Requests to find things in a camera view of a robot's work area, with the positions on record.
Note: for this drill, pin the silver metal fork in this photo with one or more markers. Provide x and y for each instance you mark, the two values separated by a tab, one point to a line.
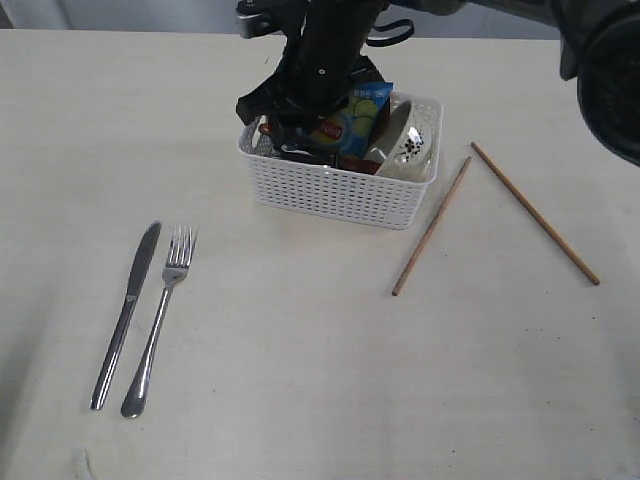
177	264

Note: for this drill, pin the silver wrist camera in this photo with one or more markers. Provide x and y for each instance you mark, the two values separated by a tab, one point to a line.
255	19

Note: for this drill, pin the blue chips bag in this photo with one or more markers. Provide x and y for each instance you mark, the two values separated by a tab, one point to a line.
348	130

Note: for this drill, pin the silver table knife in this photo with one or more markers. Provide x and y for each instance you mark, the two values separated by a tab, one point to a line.
139	268

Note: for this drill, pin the white perforated plastic basket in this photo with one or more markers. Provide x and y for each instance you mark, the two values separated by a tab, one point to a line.
339	194

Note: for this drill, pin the brown round plate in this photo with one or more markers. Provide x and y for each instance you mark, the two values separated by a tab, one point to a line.
382	120

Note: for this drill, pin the wooden chopstick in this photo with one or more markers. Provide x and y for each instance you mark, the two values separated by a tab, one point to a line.
562	244
431	227

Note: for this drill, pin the white floral ceramic bowl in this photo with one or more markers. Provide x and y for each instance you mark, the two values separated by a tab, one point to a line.
404	150

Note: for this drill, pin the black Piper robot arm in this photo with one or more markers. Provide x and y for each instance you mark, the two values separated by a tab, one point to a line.
599	51

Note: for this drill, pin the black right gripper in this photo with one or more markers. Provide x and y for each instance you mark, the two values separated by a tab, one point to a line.
314	75

